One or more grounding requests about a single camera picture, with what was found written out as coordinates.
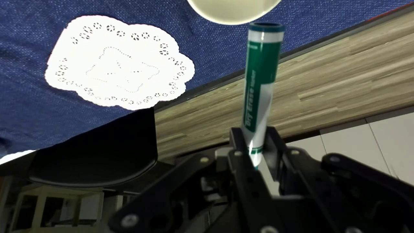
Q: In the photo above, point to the white paper doily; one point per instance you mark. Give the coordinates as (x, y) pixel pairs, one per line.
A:
(117, 65)

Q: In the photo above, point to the blue fabric table cloth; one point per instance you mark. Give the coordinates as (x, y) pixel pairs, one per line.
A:
(27, 108)

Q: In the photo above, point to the green marker pen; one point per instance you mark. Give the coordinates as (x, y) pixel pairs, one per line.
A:
(261, 78)

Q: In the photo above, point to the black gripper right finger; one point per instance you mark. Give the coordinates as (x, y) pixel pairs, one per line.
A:
(328, 198)

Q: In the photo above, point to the black seat chair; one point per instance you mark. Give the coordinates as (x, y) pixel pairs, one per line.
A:
(95, 156)

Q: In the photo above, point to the white printed ceramic mug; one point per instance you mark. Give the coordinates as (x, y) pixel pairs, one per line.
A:
(234, 11)

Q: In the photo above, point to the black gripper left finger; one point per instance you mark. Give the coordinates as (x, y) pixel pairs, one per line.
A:
(241, 195)

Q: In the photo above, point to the white metal frame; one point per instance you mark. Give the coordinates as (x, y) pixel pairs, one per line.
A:
(40, 207)

